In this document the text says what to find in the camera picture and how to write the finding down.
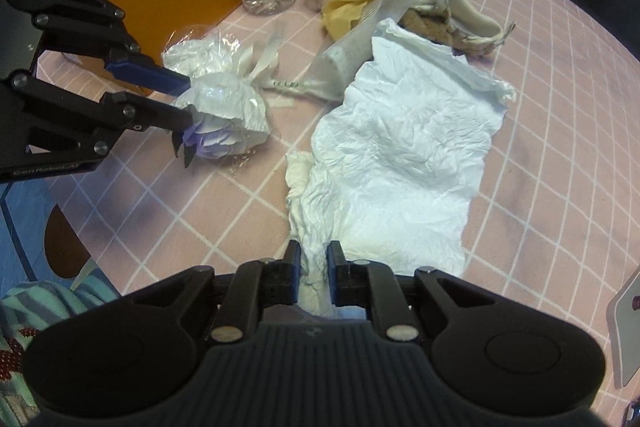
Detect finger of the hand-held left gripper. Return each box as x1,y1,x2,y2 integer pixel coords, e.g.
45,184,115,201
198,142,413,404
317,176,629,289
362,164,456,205
11,73,201,158
35,0,193,96

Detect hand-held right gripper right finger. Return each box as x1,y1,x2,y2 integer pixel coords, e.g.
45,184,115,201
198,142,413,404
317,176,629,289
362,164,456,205
327,241,496,343

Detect plastic purple flower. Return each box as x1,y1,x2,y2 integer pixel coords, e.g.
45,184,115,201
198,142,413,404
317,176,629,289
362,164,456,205
162,24,306,170

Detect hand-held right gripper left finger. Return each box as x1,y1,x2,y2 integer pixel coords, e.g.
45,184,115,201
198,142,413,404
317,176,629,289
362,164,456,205
126,241,303,343

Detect pink checked tablecloth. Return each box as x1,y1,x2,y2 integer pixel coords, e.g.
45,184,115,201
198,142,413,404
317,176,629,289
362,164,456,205
35,0,640,414

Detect cream white mitt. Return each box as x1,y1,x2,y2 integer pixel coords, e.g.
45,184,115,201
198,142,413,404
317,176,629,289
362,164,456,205
400,0,517,58

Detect brown plush piece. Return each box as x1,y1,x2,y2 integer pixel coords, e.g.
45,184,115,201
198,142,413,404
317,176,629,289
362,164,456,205
402,7,457,48

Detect striped teal clothing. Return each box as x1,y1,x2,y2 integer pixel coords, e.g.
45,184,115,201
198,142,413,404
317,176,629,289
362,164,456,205
0,279,122,427

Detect yellow snack packet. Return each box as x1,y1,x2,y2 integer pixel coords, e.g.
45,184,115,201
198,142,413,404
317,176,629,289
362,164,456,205
321,0,417,41

